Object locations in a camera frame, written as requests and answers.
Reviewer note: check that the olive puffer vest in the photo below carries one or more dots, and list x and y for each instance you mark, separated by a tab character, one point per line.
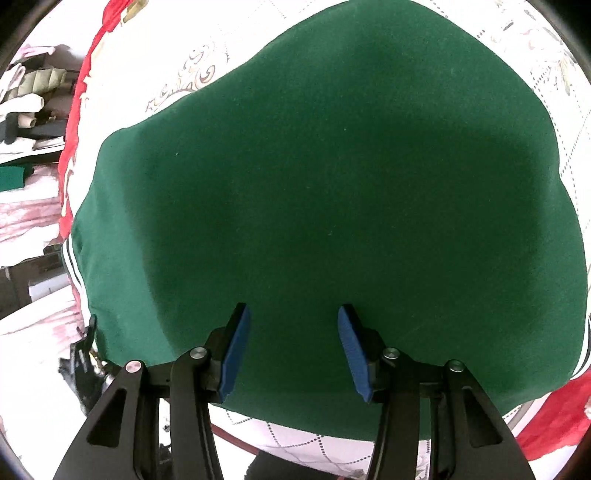
39	79

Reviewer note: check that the white puffer jacket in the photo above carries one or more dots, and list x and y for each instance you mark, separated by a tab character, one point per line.
21	108

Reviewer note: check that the green cloth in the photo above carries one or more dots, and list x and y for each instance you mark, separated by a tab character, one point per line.
14	177

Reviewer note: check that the white quilted floral mat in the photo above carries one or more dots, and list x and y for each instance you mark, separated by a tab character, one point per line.
152	69

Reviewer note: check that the green and white varsity jacket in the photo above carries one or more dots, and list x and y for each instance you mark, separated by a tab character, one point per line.
323	184

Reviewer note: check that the red floral blanket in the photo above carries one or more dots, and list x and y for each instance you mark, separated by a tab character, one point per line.
74	152

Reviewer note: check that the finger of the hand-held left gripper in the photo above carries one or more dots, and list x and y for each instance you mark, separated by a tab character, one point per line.
91	330

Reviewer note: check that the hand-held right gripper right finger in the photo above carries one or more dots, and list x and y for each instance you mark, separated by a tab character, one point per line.
355	355

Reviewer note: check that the person's dark pants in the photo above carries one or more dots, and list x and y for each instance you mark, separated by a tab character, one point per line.
277	468

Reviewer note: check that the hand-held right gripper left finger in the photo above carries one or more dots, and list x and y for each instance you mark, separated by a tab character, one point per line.
235	350

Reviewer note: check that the pink patterned cloth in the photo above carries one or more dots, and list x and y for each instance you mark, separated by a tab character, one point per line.
27	217

